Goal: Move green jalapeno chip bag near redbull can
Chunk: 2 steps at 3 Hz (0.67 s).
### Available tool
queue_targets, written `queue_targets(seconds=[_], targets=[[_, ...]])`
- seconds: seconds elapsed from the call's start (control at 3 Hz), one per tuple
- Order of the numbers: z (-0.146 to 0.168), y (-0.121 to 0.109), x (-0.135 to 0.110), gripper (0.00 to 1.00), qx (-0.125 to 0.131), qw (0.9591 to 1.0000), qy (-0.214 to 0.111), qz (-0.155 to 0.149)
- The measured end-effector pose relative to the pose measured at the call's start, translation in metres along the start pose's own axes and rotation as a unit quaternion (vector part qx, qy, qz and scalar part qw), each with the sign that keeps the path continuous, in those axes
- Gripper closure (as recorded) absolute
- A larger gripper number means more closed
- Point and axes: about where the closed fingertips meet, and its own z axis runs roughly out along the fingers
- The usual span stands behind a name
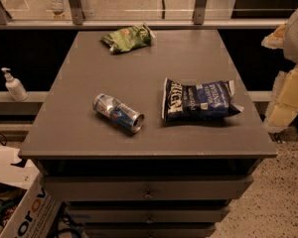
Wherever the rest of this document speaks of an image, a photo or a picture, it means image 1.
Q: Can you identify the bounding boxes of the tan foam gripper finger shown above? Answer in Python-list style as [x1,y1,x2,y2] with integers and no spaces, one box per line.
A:
[263,64,298,133]
[261,23,287,50]

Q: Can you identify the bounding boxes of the green jalapeno chip bag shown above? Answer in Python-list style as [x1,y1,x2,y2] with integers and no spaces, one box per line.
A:
[100,23,157,54]

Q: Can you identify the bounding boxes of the silver blue redbull can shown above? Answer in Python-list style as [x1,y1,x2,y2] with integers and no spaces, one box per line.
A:
[92,93,144,134]

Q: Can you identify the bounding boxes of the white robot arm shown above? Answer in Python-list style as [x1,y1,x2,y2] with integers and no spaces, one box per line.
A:
[261,8,298,133]

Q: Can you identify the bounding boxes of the dark blue kettle chip bag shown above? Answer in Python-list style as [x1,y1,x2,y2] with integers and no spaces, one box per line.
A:
[162,78,243,122]

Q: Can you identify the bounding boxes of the grey drawer cabinet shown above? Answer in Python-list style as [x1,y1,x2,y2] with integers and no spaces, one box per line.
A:
[20,30,276,238]

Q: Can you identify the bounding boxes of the metal drawer knob top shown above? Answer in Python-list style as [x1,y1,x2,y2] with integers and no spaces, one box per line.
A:
[144,189,154,199]

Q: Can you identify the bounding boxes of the metal drawer knob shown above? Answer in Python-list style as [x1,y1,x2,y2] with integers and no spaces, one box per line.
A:
[144,189,154,199]
[145,217,154,224]

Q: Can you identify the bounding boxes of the metal drawer knob middle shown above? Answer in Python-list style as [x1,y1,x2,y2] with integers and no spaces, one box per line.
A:
[145,217,154,224]

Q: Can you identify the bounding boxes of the white pump sanitizer bottle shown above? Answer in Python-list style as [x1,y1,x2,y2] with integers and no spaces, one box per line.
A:
[1,67,28,102]

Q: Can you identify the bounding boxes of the white cardboard box orange letters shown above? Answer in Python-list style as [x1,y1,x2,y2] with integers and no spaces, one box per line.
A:
[0,145,61,238]

